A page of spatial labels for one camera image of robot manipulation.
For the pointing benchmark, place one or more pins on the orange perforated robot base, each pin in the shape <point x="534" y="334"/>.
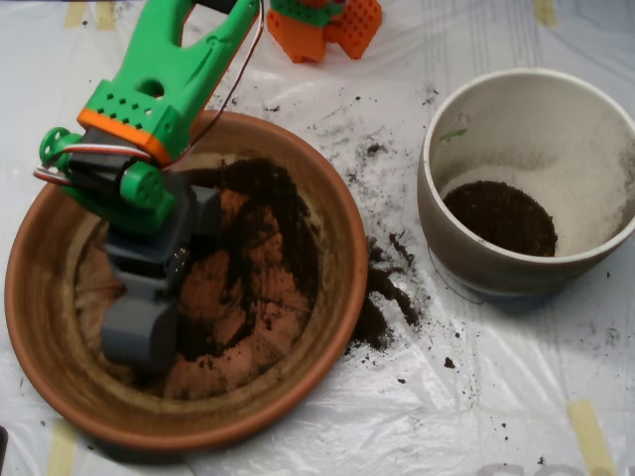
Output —
<point x="297" y="39"/>

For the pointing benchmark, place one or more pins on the white ceramic pot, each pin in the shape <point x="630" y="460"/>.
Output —
<point x="476" y="273"/>

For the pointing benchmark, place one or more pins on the dark soil heap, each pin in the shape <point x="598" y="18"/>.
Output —
<point x="501" y="223"/>

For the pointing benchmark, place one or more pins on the spilled dark soil patch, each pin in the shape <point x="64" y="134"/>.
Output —
<point x="372" y="322"/>

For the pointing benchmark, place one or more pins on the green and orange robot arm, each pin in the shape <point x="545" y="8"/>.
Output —
<point x="159" y="89"/>

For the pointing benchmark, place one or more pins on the dark soil pile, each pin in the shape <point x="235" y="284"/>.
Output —
<point x="278" y="198"/>

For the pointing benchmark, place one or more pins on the beige masking tape strip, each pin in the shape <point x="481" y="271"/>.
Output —
<point x="106" y="15"/>
<point x="74" y="14"/>
<point x="545" y="12"/>
<point x="590" y="436"/>
<point x="62" y="451"/>

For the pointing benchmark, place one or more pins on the clear plastic cover sheet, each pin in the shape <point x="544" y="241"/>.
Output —
<point x="446" y="421"/>

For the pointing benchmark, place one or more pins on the terracotta plant saucer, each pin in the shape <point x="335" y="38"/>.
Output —
<point x="44" y="317"/>

